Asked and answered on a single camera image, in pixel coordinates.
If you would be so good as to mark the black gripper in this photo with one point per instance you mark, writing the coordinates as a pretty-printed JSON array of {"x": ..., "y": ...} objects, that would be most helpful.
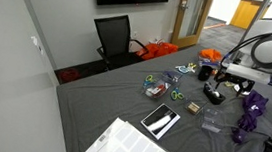
[{"x": 236, "y": 79}]

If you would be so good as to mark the small clear container tan contents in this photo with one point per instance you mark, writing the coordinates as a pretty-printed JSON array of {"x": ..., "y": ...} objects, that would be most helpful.
[{"x": 193, "y": 107}]

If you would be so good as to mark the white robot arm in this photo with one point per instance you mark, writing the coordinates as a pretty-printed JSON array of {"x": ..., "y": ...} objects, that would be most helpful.
[{"x": 247, "y": 72}]

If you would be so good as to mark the black tape dispenser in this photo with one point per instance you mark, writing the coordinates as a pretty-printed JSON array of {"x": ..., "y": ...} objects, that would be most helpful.
[{"x": 213, "y": 95}]

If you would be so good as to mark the red yellow clips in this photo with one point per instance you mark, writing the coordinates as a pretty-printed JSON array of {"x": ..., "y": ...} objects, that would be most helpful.
[{"x": 214, "y": 72}]

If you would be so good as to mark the black cup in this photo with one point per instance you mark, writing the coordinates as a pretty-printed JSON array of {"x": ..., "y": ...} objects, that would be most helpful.
[{"x": 205, "y": 73}]

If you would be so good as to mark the purple cloth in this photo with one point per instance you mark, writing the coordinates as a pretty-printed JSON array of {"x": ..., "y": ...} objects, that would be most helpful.
[{"x": 254, "y": 104}]

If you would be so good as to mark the blue white package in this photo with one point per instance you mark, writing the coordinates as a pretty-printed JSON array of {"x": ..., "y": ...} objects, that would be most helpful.
[{"x": 207, "y": 64}]

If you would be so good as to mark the orange cloth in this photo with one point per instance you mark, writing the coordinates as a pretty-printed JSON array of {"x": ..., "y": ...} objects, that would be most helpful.
[{"x": 210, "y": 54}]

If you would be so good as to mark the clear plastic packet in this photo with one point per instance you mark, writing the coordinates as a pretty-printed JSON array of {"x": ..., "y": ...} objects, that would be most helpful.
[{"x": 212, "y": 122}]

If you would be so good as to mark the small yellow scissors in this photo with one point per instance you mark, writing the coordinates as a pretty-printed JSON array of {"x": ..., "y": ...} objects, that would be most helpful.
[{"x": 192, "y": 66}]

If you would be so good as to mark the light blue scissors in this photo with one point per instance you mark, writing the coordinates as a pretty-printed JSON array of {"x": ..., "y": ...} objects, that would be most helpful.
[{"x": 183, "y": 69}]

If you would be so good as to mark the clear bin with supplies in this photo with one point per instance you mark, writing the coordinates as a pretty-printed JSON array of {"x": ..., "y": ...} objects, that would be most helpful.
[{"x": 160, "y": 88}]

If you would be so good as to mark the grey metal pole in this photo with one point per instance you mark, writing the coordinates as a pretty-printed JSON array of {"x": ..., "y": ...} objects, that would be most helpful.
[{"x": 257, "y": 20}]

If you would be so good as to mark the yellow wooden door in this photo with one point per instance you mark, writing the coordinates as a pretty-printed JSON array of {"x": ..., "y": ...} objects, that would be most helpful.
[{"x": 245, "y": 14}]

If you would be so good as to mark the orange bag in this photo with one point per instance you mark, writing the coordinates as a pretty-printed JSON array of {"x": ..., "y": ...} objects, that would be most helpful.
[{"x": 158, "y": 49}]

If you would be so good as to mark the wooden door glass panel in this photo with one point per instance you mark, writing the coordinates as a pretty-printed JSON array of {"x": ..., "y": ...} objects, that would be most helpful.
[{"x": 177, "y": 23}]

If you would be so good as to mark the white label sheet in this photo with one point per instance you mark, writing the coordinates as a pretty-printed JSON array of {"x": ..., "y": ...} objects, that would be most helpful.
[{"x": 129, "y": 145}]

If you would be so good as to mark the black mesh office chair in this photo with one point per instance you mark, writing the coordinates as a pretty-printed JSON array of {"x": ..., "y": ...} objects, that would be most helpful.
[{"x": 113, "y": 33}]

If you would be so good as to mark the white wall switch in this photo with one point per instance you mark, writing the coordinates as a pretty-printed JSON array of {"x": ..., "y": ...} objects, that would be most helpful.
[{"x": 34, "y": 40}]

